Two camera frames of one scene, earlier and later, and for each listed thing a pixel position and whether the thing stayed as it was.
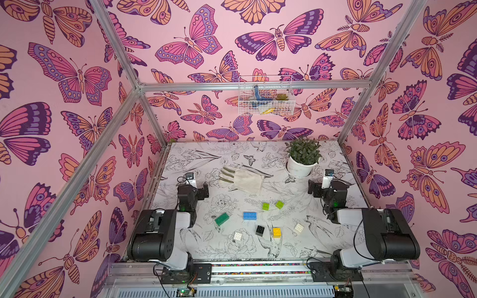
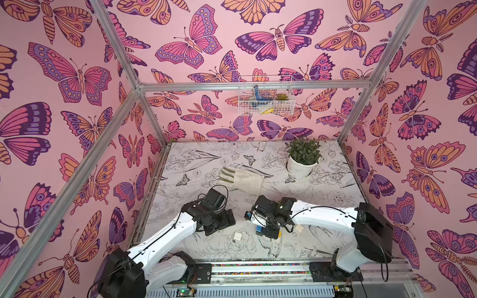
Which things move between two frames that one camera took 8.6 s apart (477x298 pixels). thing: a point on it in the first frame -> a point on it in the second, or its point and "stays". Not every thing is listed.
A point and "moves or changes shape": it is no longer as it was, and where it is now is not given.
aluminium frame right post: x=413 y=12 stays
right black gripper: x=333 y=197 -> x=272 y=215
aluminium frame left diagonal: x=42 y=231 stays
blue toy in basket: x=258 y=97 stays
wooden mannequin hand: x=243 y=177 stays
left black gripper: x=199 y=192 -> x=225 y=221
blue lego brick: x=249 y=215 moves or changes shape
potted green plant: x=304 y=154 stays
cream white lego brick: x=299 y=227 stays
